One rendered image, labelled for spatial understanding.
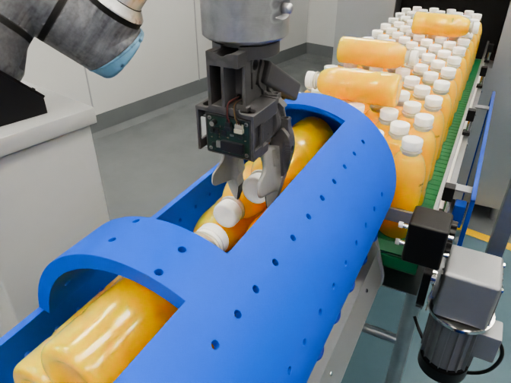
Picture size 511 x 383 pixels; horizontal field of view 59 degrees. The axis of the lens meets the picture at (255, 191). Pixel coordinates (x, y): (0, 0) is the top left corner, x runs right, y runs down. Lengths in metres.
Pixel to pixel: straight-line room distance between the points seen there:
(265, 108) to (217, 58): 0.07
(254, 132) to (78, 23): 0.70
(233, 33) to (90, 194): 0.82
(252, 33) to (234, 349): 0.28
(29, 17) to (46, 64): 2.37
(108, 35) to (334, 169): 0.68
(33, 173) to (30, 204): 0.07
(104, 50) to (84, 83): 2.54
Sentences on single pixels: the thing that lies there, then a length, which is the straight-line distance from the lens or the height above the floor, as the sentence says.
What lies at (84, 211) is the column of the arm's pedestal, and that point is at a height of 0.84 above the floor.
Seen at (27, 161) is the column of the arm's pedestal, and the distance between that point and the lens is 1.08.
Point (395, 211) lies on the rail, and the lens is 0.94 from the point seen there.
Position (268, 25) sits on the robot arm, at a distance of 0.45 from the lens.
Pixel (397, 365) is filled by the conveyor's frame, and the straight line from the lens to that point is 1.66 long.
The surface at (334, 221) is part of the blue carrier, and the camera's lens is 0.53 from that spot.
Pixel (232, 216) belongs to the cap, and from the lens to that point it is 0.63.
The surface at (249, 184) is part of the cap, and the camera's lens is 0.59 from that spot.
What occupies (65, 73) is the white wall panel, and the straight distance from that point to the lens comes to 3.56.
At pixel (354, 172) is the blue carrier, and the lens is 0.61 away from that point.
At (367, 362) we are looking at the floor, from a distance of 1.91.
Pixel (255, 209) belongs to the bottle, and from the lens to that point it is 0.66.
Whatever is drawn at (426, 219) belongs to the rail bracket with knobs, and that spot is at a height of 1.00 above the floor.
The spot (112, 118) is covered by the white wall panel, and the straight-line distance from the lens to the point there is 3.82.
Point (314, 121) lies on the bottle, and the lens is 0.73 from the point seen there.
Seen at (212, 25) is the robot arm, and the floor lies 1.39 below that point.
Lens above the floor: 1.48
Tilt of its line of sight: 32 degrees down
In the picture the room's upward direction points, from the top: straight up
